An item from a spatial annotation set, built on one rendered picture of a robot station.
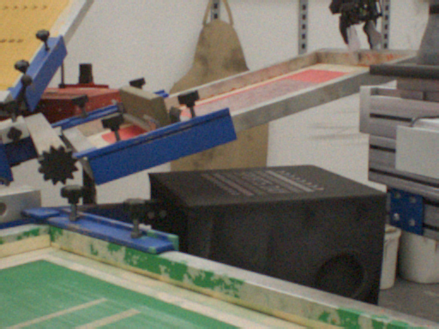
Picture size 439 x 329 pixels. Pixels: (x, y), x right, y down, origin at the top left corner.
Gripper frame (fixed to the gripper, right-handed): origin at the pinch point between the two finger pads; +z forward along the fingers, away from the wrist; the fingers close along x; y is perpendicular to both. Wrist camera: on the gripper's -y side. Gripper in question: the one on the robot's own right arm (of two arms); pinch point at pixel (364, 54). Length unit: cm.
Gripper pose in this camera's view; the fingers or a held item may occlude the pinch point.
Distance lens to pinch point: 199.1
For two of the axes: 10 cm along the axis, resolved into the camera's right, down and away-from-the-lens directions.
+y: 2.9, 1.6, -9.5
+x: 9.2, -3.1, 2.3
